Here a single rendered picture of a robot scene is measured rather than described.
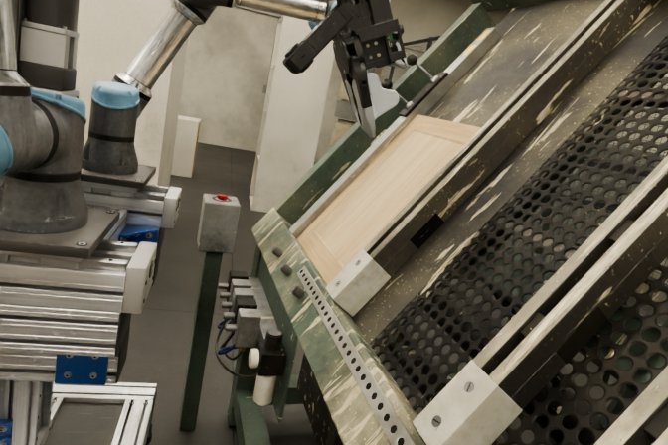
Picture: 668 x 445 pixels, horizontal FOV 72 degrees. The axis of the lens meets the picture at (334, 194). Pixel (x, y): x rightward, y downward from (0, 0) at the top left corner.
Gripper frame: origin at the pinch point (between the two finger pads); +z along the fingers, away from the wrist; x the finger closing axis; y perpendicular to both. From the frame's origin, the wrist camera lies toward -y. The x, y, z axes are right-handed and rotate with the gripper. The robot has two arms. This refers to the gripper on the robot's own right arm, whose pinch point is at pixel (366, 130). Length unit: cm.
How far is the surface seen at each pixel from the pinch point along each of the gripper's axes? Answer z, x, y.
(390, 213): 32, 45, 12
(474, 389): 35.7, -16.5, 1.6
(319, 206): 33, 75, -3
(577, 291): 26.9, -16.3, 19.0
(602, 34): 1, 30, 66
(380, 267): 35.4, 25.5, 1.5
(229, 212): 30, 90, -32
